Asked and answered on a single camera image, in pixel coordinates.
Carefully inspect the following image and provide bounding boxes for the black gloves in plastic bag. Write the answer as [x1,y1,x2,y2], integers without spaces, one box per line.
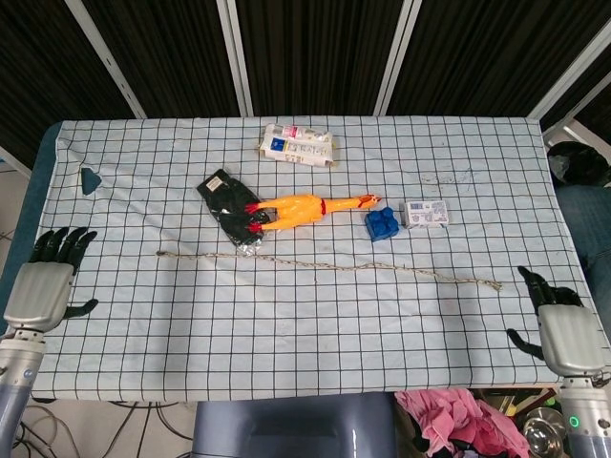
[195,167,271,257]

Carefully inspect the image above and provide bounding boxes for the white floor cable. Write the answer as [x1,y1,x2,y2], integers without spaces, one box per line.
[16,404,77,458]

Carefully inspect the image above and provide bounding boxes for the blue-grey robot torso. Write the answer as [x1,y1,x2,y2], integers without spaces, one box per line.
[192,394,400,458]

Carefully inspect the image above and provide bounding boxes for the white printed food packet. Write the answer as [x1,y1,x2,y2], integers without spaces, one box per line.
[258,122,340,169]

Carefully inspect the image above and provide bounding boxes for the white black grid tablecloth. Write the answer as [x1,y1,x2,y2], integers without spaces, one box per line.
[31,114,600,403]

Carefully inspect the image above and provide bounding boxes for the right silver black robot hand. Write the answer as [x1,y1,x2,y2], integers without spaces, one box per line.
[506,264,607,378]

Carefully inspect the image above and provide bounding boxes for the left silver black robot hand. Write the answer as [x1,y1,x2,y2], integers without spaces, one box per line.
[2,226,100,333]

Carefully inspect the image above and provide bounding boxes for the beige braided rope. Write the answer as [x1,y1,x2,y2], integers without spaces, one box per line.
[156,249,504,293]

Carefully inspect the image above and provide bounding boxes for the white frame post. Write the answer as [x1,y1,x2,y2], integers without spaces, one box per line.
[216,0,255,116]
[526,18,611,120]
[63,0,148,119]
[370,0,425,116]

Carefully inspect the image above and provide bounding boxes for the yellow rubber chicken toy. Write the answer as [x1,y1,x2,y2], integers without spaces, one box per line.
[243,191,384,236]

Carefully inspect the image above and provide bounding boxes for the white blue printed carton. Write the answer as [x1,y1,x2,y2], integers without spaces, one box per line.
[404,198,452,230]

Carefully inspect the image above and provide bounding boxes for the blue toy building block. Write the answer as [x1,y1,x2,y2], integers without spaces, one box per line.
[364,205,401,244]

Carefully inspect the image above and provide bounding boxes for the black bag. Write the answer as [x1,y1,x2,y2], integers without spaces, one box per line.
[545,140,611,189]

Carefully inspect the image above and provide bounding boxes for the metal bowl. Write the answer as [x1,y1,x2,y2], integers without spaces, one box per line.
[521,406,570,450]

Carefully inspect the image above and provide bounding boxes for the pink cloth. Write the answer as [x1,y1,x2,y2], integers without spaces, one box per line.
[394,387,532,458]

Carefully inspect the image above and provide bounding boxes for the teal triangular patch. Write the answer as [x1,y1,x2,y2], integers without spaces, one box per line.
[79,167,103,197]

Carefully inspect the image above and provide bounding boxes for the black floor cable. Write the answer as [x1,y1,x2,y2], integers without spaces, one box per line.
[107,400,196,443]

